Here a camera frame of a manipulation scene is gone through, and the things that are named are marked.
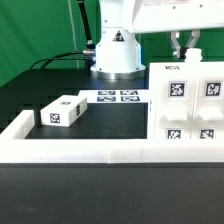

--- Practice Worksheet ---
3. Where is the white cabinet top block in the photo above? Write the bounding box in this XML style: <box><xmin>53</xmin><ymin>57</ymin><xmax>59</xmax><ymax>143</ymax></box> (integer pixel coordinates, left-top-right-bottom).
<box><xmin>40</xmin><ymin>95</ymin><xmax>87</xmax><ymax>127</ymax></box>

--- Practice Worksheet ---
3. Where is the white cabinet body box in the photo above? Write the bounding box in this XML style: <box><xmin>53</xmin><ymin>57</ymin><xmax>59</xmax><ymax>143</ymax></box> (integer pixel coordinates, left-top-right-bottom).
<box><xmin>147</xmin><ymin>48</ymin><xmax>224</xmax><ymax>140</ymax></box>

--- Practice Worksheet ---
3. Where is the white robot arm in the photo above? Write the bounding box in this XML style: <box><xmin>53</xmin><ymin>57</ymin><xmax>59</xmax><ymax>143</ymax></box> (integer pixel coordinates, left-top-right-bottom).
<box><xmin>91</xmin><ymin>0</ymin><xmax>224</xmax><ymax>80</ymax></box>

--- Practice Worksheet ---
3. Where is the thin white cable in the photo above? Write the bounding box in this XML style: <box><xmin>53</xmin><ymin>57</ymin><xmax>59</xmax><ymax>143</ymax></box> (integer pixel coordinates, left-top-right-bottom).
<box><xmin>67</xmin><ymin>0</ymin><xmax>80</xmax><ymax>70</ymax></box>

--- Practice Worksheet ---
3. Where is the white U-shaped obstacle wall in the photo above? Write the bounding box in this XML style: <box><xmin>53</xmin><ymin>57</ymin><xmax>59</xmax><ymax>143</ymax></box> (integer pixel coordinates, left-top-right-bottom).
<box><xmin>0</xmin><ymin>110</ymin><xmax>224</xmax><ymax>164</ymax></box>

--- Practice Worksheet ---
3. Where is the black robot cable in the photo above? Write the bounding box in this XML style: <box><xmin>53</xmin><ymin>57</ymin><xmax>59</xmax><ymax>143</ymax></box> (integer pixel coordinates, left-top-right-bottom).
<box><xmin>29</xmin><ymin>0</ymin><xmax>98</xmax><ymax>70</ymax></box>

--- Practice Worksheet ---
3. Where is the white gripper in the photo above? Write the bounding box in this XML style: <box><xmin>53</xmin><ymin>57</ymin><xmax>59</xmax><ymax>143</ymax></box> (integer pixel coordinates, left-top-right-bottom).
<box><xmin>123</xmin><ymin>0</ymin><xmax>224</xmax><ymax>59</ymax></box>

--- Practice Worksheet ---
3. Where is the white cabinet door panel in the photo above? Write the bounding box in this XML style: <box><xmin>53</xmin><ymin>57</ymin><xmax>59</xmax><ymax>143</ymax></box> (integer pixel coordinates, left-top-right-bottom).
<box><xmin>191</xmin><ymin>76</ymin><xmax>224</xmax><ymax>140</ymax></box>

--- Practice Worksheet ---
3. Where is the white base tag plate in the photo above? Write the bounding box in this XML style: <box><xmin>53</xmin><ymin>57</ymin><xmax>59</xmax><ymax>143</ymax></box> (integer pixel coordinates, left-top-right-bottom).
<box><xmin>79</xmin><ymin>89</ymin><xmax>150</xmax><ymax>103</ymax></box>

